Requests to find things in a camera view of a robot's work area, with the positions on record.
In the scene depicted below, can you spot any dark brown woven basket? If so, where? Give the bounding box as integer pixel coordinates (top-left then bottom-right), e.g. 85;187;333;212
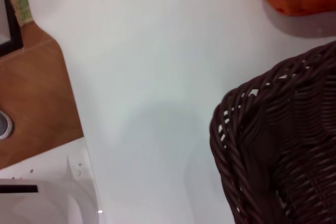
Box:
209;41;336;224

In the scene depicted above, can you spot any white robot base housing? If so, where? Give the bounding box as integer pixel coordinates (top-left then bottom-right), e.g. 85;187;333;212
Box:
0;140;103;224

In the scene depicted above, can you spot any black framed white panel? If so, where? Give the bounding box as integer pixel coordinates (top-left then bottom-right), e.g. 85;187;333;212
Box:
0;0;24;57

